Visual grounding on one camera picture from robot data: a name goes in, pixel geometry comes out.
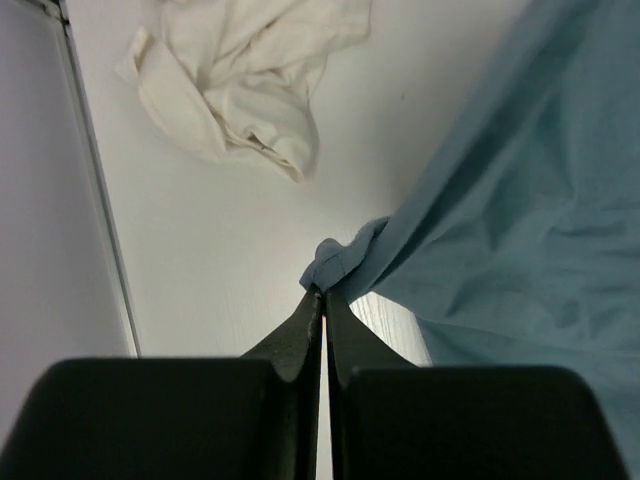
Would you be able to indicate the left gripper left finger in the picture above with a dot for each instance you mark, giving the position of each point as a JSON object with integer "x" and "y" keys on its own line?
{"x": 288, "y": 427}

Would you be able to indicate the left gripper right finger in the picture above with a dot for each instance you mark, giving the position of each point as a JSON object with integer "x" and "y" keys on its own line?
{"x": 357, "y": 358}

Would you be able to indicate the blue-grey t-shirt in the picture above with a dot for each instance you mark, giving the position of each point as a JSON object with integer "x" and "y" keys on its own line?
{"x": 519, "y": 244}

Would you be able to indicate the cream white t-shirt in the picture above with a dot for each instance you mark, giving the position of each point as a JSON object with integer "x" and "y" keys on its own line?
{"x": 231, "y": 81}

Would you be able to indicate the left aluminium frame post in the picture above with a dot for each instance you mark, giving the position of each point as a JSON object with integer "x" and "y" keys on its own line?
{"x": 57, "y": 15}

